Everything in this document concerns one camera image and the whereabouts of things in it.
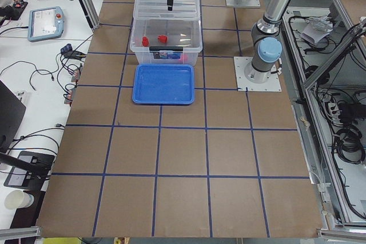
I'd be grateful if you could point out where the blue plastic tray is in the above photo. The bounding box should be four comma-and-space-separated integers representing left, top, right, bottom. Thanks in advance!
132, 64, 195, 105

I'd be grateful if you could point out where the clear plastic storage box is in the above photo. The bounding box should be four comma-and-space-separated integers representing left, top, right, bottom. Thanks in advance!
130, 19, 202, 66

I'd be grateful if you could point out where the white paper cup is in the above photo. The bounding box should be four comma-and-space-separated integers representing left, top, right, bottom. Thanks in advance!
4, 190, 34, 210

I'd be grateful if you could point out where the red block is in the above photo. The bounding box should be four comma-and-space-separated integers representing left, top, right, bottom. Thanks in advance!
180, 54, 188, 63
141, 36, 149, 47
157, 35, 168, 44

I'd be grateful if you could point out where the teach pendant near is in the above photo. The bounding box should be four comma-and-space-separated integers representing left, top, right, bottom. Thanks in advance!
27, 6, 65, 42

